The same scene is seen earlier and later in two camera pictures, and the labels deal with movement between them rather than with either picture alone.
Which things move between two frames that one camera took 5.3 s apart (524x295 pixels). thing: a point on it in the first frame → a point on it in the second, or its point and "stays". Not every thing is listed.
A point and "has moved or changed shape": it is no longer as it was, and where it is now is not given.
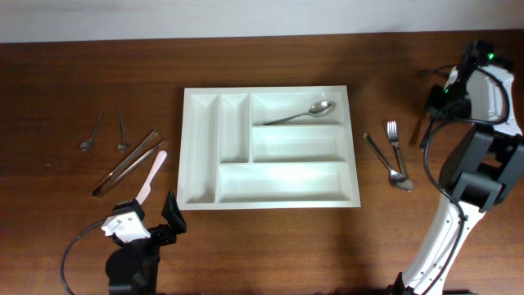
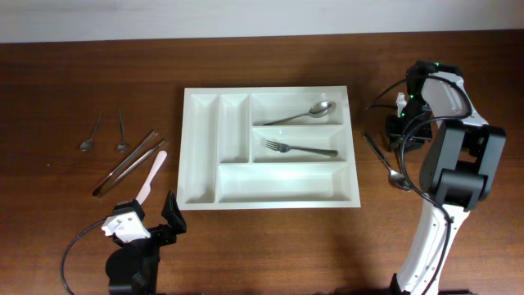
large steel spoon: (397, 179) stays
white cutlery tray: (266, 147) stays
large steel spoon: (318, 109) stays
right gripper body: (453, 100) → (411, 114)
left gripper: (175, 218) stays
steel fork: (426, 135) has moved or changed shape
